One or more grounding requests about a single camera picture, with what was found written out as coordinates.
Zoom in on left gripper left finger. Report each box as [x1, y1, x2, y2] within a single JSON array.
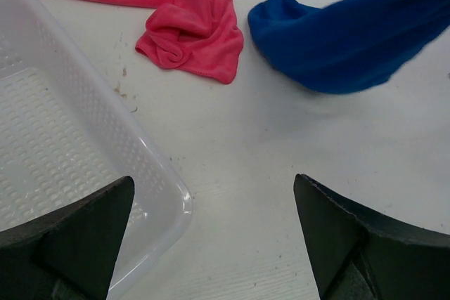
[[1, 176, 135, 299]]

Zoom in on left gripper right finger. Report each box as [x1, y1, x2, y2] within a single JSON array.
[[293, 174, 449, 299]]

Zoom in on blue towel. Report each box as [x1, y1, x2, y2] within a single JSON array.
[[247, 0, 449, 94]]

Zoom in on pink towel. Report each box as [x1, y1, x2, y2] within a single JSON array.
[[85, 0, 244, 84]]

